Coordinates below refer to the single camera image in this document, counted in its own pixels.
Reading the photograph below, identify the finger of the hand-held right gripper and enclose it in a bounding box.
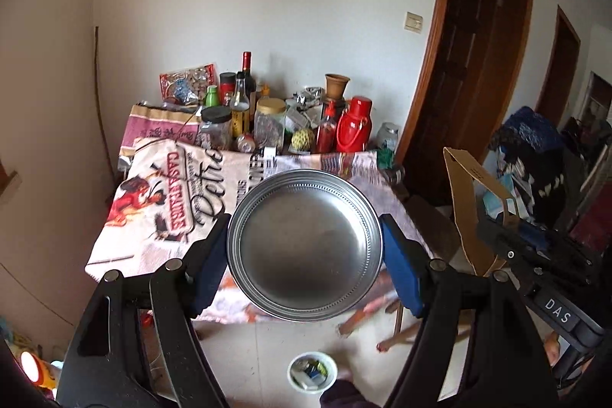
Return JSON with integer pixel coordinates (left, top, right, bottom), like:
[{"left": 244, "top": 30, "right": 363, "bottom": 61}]
[
  {"left": 507, "top": 219, "right": 550, "bottom": 246},
  {"left": 475, "top": 214, "right": 605, "bottom": 289}
]

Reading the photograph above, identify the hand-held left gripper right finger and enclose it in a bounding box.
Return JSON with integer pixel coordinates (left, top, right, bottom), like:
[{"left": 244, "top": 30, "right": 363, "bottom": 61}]
[{"left": 378, "top": 213, "right": 560, "bottom": 408}]

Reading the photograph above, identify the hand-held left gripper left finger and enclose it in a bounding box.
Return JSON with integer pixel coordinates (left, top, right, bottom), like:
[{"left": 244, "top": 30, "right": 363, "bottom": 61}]
[{"left": 56, "top": 213, "right": 233, "bottom": 408}]

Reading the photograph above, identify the brown cardboard piece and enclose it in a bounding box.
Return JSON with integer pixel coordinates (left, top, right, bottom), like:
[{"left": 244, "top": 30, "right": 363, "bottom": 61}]
[{"left": 442, "top": 146, "right": 519, "bottom": 277}]

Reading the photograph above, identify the small round metal dish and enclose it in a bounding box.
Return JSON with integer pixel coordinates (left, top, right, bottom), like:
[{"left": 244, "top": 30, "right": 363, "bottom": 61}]
[{"left": 226, "top": 169, "right": 384, "bottom": 323}]

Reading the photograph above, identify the white round bin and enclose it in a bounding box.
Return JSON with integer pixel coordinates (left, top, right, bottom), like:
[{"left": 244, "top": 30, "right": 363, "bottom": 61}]
[{"left": 287, "top": 351, "right": 339, "bottom": 394}]

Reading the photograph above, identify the light blue bag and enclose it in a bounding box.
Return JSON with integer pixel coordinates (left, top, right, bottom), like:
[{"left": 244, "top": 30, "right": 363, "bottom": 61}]
[{"left": 480, "top": 174, "right": 531, "bottom": 222}]

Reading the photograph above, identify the wooden chair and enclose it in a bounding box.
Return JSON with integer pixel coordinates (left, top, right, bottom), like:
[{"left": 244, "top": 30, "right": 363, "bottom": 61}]
[{"left": 337, "top": 193, "right": 479, "bottom": 351}]

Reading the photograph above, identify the dark red cloth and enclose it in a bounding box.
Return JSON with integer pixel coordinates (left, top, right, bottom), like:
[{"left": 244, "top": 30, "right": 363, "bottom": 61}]
[{"left": 564, "top": 179, "right": 612, "bottom": 256}]

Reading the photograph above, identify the dark clothing pile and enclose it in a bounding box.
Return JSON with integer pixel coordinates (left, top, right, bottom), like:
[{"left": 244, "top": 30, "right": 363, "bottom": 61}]
[{"left": 488, "top": 106, "right": 584, "bottom": 227}]

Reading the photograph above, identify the newspaper print tablecloth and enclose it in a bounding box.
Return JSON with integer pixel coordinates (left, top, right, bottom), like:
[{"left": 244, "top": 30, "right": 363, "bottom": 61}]
[{"left": 85, "top": 137, "right": 433, "bottom": 323}]

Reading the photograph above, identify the glass jar white lid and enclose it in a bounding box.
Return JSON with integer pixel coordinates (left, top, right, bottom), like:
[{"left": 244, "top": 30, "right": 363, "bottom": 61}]
[{"left": 378, "top": 122, "right": 400, "bottom": 151}]

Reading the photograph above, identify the plastic jar black lid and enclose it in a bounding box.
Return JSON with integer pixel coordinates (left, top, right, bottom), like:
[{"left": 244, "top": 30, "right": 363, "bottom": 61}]
[{"left": 198, "top": 106, "right": 235, "bottom": 151}]

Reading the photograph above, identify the red thermos flask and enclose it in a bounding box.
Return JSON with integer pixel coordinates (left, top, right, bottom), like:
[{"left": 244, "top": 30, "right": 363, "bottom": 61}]
[{"left": 336, "top": 96, "right": 374, "bottom": 153}]

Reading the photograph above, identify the pink patterned woven bag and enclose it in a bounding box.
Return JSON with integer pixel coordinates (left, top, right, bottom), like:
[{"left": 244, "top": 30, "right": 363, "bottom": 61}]
[{"left": 119, "top": 102, "right": 206, "bottom": 151}]

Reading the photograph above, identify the green custard apple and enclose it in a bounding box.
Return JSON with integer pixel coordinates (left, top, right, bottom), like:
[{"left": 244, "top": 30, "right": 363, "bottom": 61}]
[{"left": 291, "top": 128, "right": 316, "bottom": 153}]

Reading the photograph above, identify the plastic jar gold lid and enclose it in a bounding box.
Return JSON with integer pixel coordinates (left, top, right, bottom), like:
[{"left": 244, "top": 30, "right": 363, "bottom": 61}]
[{"left": 254, "top": 98, "right": 288, "bottom": 151}]

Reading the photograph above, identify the red sauce bottle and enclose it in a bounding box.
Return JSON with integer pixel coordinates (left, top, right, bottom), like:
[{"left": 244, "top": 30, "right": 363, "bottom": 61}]
[{"left": 316, "top": 101, "right": 338, "bottom": 154}]

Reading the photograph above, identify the clear glass bottle dark cap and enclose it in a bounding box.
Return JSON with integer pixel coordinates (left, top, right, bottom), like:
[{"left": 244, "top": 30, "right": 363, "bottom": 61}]
[{"left": 229, "top": 72, "right": 252, "bottom": 138}]

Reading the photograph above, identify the narrow wooden door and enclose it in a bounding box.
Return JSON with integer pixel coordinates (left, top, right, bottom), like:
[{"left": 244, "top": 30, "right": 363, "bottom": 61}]
[{"left": 534, "top": 5, "right": 581, "bottom": 127}]

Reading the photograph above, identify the dark wooden door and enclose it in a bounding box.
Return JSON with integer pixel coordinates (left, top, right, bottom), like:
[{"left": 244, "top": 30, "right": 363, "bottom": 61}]
[{"left": 394, "top": 0, "right": 535, "bottom": 208}]

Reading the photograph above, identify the red can black lid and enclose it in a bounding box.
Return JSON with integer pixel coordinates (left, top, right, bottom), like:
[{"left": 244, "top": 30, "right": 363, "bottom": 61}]
[{"left": 220, "top": 72, "right": 237, "bottom": 103}]

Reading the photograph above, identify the clear snack bag red border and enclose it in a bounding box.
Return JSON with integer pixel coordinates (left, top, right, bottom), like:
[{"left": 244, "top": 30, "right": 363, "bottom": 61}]
[{"left": 159, "top": 64, "right": 218, "bottom": 105}]

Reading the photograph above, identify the dark wine bottle red cap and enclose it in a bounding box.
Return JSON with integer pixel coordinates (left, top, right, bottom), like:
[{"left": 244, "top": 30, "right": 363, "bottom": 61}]
[{"left": 240, "top": 51, "right": 257, "bottom": 112}]

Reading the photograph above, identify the brown clay pot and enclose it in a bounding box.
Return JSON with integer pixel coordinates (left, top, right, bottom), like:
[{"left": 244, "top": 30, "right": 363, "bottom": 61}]
[{"left": 325, "top": 73, "right": 351, "bottom": 99}]

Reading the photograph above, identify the crumpled silver foil bag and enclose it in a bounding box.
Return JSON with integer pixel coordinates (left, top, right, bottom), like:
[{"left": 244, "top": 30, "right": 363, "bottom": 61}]
[{"left": 291, "top": 86, "right": 326, "bottom": 107}]

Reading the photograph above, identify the orange yellow plastic container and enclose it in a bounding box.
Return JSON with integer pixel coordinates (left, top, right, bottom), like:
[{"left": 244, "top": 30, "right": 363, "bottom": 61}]
[{"left": 19, "top": 351, "right": 63, "bottom": 390}]

